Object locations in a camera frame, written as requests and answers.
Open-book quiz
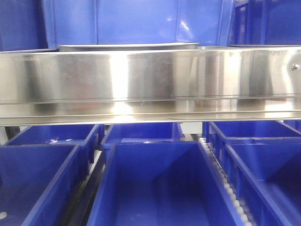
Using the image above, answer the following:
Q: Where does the silver metal tray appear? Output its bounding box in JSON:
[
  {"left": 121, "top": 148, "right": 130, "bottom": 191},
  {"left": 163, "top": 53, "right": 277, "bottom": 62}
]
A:
[{"left": 58, "top": 42, "right": 199, "bottom": 52}]

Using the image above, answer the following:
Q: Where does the blue rear centre bin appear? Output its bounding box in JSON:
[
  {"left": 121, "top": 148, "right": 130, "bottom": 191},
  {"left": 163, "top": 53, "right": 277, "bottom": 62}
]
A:
[{"left": 101, "top": 122, "right": 184, "bottom": 159}]

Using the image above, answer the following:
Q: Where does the blue bin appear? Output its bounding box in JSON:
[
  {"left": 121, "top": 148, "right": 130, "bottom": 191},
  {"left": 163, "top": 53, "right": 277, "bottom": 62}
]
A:
[
  {"left": 222, "top": 142, "right": 301, "bottom": 226},
  {"left": 0, "top": 145, "right": 81, "bottom": 226},
  {"left": 88, "top": 142, "right": 243, "bottom": 226},
  {"left": 101, "top": 122, "right": 184, "bottom": 159},
  {"left": 5, "top": 124, "right": 105, "bottom": 164},
  {"left": 203, "top": 121, "right": 301, "bottom": 164}
]

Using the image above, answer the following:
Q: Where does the blue lower centre bin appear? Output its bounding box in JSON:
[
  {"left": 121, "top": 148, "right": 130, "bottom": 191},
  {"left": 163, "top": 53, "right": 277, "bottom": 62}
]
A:
[{"left": 88, "top": 142, "right": 243, "bottom": 226}]

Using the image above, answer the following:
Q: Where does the blue rear right bin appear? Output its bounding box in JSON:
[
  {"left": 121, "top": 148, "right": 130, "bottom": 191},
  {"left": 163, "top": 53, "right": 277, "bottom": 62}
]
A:
[{"left": 203, "top": 121, "right": 301, "bottom": 164}]

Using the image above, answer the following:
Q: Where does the blue rear left bin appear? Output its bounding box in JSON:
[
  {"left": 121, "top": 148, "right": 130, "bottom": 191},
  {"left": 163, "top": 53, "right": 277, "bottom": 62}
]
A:
[{"left": 5, "top": 124, "right": 105, "bottom": 164}]

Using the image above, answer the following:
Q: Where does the blue lower left bin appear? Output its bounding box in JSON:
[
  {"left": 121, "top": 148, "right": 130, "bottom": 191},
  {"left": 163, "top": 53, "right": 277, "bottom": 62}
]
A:
[{"left": 0, "top": 145, "right": 81, "bottom": 226}]

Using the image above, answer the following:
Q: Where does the blue lower right bin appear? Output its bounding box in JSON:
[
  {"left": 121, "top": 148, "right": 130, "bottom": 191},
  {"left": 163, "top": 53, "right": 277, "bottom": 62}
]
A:
[{"left": 222, "top": 142, "right": 301, "bottom": 226}]

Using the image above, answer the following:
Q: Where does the blue upper right crate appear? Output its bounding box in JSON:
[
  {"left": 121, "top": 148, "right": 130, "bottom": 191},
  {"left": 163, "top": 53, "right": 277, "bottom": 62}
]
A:
[{"left": 230, "top": 0, "right": 301, "bottom": 45}]

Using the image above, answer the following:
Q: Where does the large blue upper crate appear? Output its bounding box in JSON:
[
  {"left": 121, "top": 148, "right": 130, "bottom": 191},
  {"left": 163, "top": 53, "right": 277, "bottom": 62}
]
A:
[{"left": 0, "top": 0, "right": 235, "bottom": 51}]

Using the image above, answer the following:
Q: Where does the roller track rail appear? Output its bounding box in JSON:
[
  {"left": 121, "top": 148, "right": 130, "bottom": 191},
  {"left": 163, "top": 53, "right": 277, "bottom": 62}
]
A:
[
  {"left": 61, "top": 151, "right": 105, "bottom": 226},
  {"left": 190, "top": 134, "right": 252, "bottom": 226}
]

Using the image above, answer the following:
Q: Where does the left roller track rail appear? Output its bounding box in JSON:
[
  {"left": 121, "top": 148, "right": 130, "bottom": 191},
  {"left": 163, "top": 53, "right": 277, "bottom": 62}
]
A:
[{"left": 61, "top": 151, "right": 105, "bottom": 226}]

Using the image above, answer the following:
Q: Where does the silver rail bolt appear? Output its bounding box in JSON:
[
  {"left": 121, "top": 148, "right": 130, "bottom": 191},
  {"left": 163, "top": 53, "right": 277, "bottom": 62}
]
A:
[{"left": 291, "top": 64, "right": 301, "bottom": 71}]

